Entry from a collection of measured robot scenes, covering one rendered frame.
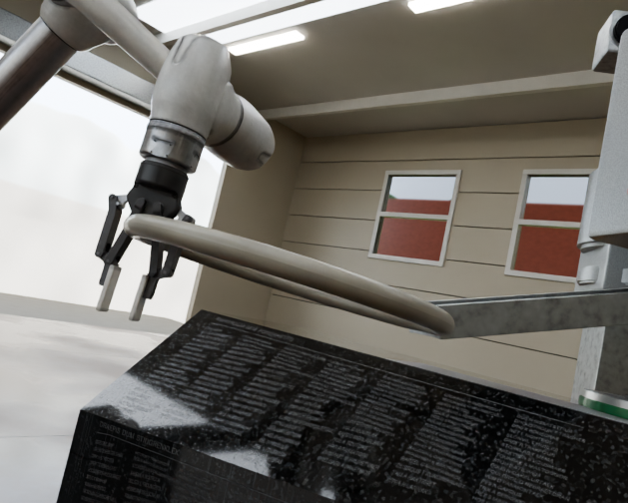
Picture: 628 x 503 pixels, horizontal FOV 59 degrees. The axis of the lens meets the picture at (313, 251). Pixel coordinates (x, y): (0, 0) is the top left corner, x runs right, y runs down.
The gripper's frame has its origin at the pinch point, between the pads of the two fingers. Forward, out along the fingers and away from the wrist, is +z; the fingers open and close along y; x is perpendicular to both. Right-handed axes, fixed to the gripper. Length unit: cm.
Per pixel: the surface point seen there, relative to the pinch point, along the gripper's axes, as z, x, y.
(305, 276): -8.3, -23.7, 27.2
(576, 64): -335, 484, 197
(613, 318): -17, 7, 72
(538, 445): 4, 3, 64
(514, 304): -15, 3, 56
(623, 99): -59, 20, 71
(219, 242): -9.4, -23.6, 17.3
